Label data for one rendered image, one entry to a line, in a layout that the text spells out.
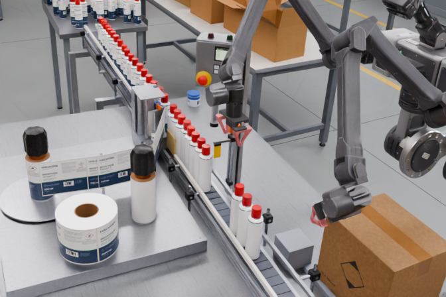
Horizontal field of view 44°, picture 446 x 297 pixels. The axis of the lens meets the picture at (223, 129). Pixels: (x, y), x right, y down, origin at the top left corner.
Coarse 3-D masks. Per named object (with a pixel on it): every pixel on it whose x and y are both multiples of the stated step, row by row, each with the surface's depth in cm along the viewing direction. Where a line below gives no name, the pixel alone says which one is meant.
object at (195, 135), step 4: (192, 132) 220; (196, 132) 220; (192, 136) 218; (196, 136) 218; (192, 140) 219; (196, 140) 219; (192, 144) 219; (196, 144) 219; (192, 148) 220; (192, 152) 221; (188, 156) 224; (192, 156) 222; (188, 160) 225; (192, 160) 223; (188, 164) 225; (192, 164) 224; (188, 168) 226; (192, 168) 224; (192, 172) 225; (192, 176) 226
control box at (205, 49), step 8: (208, 32) 207; (200, 40) 201; (208, 40) 200; (216, 40) 200; (224, 40) 201; (200, 48) 202; (208, 48) 201; (200, 56) 203; (208, 56) 202; (200, 64) 204; (208, 64) 204; (200, 72) 206; (208, 72) 205; (208, 80) 207; (216, 80) 206
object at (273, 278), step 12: (180, 168) 233; (216, 192) 220; (204, 204) 212; (216, 204) 213; (228, 216) 207; (228, 240) 195; (264, 264) 185; (264, 276) 180; (276, 276) 180; (264, 288) 175; (276, 288) 176; (288, 288) 176
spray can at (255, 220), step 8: (256, 208) 178; (248, 216) 181; (256, 216) 178; (248, 224) 180; (256, 224) 179; (248, 232) 182; (256, 232) 180; (248, 240) 183; (256, 240) 182; (248, 248) 184; (256, 248) 184; (256, 256) 186
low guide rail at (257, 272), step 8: (176, 160) 235; (184, 168) 227; (192, 184) 220; (200, 192) 213; (208, 200) 209; (208, 208) 208; (216, 216) 201; (224, 224) 197; (232, 240) 191; (240, 248) 186; (248, 256) 183; (248, 264) 182; (256, 272) 177; (264, 280) 173; (272, 296) 169
